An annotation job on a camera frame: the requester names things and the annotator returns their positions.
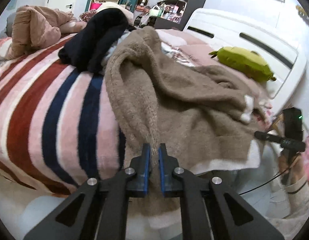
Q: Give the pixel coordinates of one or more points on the beige fuzzy sweater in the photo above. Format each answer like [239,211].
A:
[204,115]

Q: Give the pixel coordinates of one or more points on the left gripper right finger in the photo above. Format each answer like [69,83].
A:
[210,209]

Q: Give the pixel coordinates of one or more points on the white bed headboard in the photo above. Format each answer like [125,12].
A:
[225,29]

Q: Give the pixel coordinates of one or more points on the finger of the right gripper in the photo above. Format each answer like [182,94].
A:
[267,137]

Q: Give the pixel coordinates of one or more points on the striped fleece blanket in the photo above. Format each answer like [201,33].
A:
[57,127]

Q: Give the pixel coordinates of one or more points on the tan pink comforter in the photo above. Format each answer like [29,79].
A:
[36,27]

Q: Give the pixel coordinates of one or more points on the black garment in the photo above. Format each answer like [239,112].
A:
[87,48]

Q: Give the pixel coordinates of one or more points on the right forearm cream sleeve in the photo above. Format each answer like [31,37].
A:
[298,194]

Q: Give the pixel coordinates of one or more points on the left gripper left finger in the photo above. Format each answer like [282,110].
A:
[98,209]

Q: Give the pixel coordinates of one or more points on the dark bookshelf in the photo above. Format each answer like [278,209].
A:
[189,7]

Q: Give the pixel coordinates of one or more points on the green avocado plush toy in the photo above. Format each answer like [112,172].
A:
[250,63]

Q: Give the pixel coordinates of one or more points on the right hand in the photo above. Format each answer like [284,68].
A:
[296,168]

